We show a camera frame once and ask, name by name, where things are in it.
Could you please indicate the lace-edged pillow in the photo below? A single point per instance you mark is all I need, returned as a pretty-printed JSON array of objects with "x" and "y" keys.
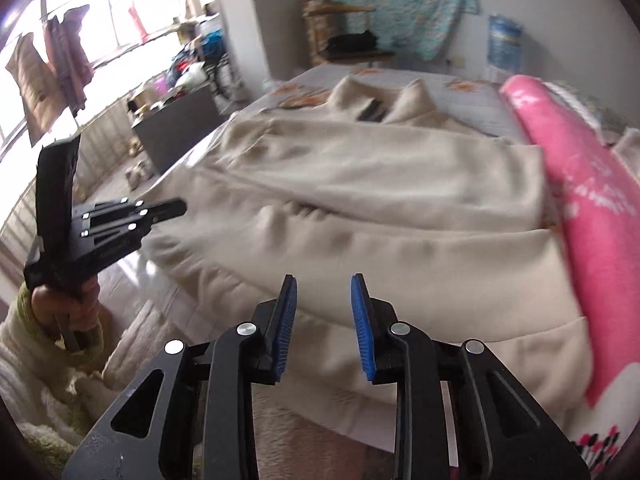
[{"x": 585, "y": 105}]

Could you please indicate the hanging brown jacket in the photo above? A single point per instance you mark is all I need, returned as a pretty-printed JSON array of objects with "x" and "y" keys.
[{"x": 32, "y": 85}]

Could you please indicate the black bag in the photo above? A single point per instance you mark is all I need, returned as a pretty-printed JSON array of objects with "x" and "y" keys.
[{"x": 350, "y": 41}]

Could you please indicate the teal floral wall cloth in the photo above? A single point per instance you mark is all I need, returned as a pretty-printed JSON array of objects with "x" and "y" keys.
[{"x": 400, "y": 0}]

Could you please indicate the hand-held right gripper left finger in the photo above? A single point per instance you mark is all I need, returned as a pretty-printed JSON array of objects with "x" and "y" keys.
[{"x": 286, "y": 330}]

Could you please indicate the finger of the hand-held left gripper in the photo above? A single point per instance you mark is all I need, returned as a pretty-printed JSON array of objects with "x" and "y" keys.
[
  {"x": 115, "y": 227},
  {"x": 167, "y": 208}
]

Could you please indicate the person's left hand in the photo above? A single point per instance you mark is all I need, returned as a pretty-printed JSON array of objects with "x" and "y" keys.
[{"x": 55, "y": 305}]

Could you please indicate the wooden chair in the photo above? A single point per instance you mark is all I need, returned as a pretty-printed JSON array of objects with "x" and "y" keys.
[{"x": 360, "y": 57}]

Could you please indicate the blue bag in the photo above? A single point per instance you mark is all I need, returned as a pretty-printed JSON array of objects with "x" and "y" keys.
[{"x": 215, "y": 40}]

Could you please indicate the blue water bottle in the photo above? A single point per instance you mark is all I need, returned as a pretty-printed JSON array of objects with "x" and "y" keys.
[{"x": 505, "y": 42}]

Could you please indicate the beige zip jacket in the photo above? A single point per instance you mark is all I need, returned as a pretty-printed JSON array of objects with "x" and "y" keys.
[{"x": 375, "y": 200}]

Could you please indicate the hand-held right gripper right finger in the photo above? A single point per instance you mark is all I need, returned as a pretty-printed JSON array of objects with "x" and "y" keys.
[{"x": 361, "y": 330}]

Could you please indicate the grey cabinet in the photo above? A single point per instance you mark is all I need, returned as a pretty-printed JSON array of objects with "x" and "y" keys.
[{"x": 180, "y": 125}]

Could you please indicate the pink floral blanket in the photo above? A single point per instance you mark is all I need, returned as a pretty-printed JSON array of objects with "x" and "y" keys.
[{"x": 590, "y": 220}]

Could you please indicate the wall socket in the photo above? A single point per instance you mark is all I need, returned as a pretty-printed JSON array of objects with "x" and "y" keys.
[{"x": 457, "y": 62}]

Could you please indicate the hanging red garment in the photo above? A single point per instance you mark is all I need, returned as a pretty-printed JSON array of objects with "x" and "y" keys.
[{"x": 137, "y": 17}]

